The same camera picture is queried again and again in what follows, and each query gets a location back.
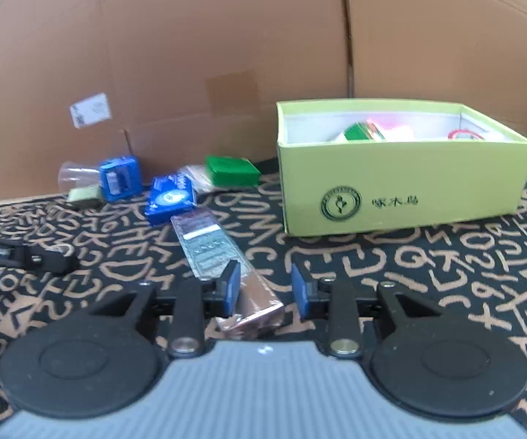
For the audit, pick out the white shipping label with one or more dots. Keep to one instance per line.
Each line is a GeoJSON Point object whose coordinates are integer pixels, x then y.
{"type": "Point", "coordinates": [90, 111]}

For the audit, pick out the blue small box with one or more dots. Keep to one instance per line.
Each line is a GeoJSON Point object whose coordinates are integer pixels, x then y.
{"type": "Point", "coordinates": [120, 178]}

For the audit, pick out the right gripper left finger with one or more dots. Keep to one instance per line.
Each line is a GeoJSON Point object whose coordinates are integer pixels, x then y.
{"type": "Point", "coordinates": [197, 301]}

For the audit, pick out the red tape roll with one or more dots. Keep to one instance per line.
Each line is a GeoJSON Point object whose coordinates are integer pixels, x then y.
{"type": "Point", "coordinates": [464, 134]}

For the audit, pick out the clear plastic bag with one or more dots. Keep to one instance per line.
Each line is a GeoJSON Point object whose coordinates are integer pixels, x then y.
{"type": "Point", "coordinates": [200, 178]}

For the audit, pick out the green plastic case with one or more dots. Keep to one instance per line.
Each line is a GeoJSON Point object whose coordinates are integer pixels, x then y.
{"type": "Point", "coordinates": [232, 172]}

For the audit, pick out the lime green shoe box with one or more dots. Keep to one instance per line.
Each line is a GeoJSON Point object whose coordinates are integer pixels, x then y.
{"type": "Point", "coordinates": [340, 175]}

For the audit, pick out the large brown cardboard sheet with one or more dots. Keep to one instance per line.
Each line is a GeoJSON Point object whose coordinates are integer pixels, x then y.
{"type": "Point", "coordinates": [191, 78]}

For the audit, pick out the olive green sponge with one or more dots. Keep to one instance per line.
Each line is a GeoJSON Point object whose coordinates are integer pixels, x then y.
{"type": "Point", "coordinates": [85, 196]}

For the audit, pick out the pink item in box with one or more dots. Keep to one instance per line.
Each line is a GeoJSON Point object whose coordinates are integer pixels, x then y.
{"type": "Point", "coordinates": [386, 122]}

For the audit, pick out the clear plastic cup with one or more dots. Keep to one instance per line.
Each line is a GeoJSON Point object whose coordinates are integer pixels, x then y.
{"type": "Point", "coordinates": [72, 175]}

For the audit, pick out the blue flat packet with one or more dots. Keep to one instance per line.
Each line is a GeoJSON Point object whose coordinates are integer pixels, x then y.
{"type": "Point", "coordinates": [170, 195]}

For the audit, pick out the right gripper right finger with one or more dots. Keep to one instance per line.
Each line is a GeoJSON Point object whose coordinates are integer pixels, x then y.
{"type": "Point", "coordinates": [333, 301]}

